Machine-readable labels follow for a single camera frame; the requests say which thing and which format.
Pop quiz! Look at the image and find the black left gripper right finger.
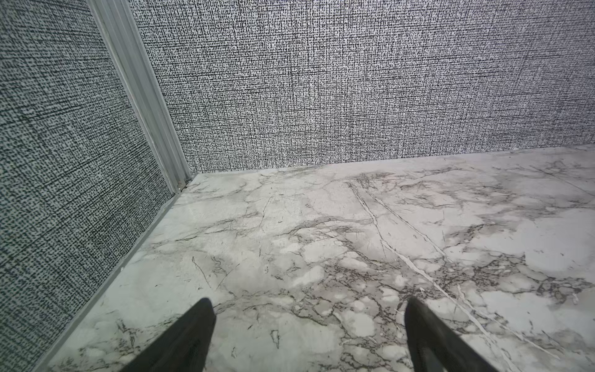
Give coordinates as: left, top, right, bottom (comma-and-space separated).
404, 297, 495, 372

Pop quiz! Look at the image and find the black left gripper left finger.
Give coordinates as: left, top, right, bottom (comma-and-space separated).
123, 298, 216, 372

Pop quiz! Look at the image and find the aluminium corner frame post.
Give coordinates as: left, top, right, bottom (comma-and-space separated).
88, 1, 192, 194

